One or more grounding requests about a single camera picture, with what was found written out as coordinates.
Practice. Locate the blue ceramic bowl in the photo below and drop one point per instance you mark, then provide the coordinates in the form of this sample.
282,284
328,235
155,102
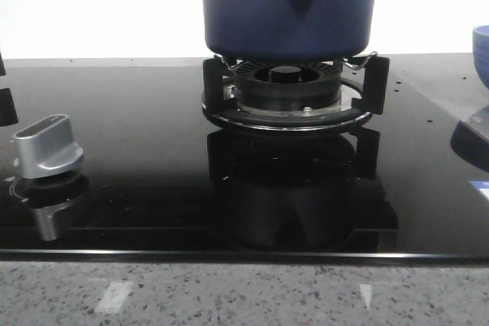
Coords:
480,50

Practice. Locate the blue cooking pot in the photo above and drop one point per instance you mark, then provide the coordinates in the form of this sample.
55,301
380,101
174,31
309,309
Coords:
287,30

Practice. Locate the black pot support grate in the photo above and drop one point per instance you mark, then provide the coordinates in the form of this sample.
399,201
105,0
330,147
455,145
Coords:
362,94

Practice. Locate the black gas burner head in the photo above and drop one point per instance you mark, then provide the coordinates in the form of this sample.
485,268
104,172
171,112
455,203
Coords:
287,87

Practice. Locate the black glass cooktop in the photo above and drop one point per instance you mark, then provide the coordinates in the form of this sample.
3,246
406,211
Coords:
158,182

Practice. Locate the silver stove knob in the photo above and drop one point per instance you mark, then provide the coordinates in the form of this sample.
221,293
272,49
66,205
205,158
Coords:
47,148

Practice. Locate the blue white label sticker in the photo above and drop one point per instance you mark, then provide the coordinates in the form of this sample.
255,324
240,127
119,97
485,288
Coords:
482,187

